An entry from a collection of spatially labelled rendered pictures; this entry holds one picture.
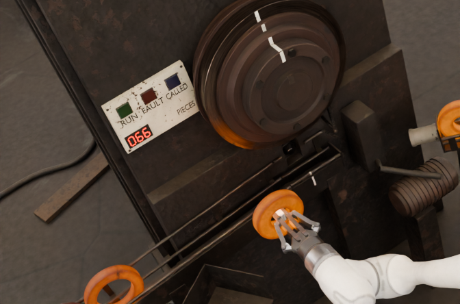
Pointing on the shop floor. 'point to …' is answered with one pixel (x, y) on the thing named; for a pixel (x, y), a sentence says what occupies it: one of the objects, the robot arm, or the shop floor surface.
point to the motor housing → (424, 207)
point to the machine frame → (179, 31)
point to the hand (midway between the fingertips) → (276, 211)
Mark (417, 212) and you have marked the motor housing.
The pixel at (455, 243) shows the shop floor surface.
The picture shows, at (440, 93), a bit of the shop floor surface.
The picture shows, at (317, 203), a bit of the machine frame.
